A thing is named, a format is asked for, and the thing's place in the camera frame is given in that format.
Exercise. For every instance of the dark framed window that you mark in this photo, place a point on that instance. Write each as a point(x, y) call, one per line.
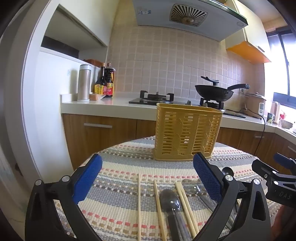
point(288, 69)

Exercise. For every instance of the yellow plastic utensil basket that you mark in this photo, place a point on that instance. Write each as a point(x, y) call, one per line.
point(185, 129)

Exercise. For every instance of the grey bowl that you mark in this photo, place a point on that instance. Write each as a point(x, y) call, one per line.
point(286, 124)

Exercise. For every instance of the wooden kitchen base cabinet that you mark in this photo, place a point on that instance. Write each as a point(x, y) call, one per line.
point(104, 143)

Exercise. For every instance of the orange wrapped packet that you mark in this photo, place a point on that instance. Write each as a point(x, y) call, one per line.
point(96, 97)

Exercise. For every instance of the slim dark sauce bottle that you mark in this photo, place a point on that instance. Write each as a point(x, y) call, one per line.
point(100, 85)

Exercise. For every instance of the beige rice cooker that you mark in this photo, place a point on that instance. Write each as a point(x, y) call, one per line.
point(252, 104)

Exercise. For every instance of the white wall cabinet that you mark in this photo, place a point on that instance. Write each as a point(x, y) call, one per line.
point(92, 16)

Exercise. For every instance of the dark mug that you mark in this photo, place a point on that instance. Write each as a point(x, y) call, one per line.
point(270, 118)

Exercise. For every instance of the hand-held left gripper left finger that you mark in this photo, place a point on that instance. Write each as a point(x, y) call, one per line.
point(87, 178)

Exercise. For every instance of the orange wall cabinet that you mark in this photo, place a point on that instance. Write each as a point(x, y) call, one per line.
point(249, 51)

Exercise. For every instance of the striped woven table mat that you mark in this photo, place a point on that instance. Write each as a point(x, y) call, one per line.
point(124, 162)

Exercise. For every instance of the large dark sauce bottle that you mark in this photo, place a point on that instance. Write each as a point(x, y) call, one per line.
point(110, 85)

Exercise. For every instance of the white range hood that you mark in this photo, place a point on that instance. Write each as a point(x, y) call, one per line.
point(157, 14)

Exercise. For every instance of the silver thermos flask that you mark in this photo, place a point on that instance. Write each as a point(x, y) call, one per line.
point(83, 83)

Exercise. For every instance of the black glass gas stove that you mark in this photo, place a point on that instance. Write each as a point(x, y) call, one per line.
point(143, 100)

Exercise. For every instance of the wooden chopstick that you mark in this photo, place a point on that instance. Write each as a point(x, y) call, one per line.
point(188, 204)
point(139, 208)
point(159, 208)
point(185, 208)

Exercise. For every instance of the black wok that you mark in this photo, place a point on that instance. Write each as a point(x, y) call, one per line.
point(212, 92)

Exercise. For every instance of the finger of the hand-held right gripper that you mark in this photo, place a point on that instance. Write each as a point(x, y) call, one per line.
point(282, 160)
point(261, 166)

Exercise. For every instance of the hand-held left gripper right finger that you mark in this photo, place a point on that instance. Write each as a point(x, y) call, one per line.
point(208, 178)

